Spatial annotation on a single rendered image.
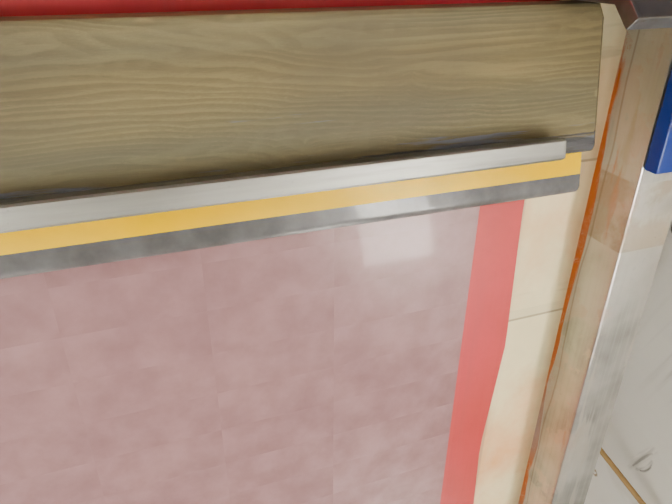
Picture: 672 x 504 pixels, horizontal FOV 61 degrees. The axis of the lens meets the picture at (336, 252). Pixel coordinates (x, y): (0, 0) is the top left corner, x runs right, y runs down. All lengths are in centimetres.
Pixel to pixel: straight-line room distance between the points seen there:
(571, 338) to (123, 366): 31
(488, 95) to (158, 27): 15
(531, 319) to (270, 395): 19
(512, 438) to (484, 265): 18
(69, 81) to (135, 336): 15
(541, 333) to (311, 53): 29
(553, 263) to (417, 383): 13
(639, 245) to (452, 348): 14
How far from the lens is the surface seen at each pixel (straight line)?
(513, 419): 50
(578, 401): 47
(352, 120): 26
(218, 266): 32
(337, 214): 28
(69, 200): 24
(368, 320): 37
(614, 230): 41
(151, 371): 35
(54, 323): 33
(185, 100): 25
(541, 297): 44
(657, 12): 30
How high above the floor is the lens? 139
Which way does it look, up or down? 37 degrees down
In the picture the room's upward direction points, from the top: 157 degrees clockwise
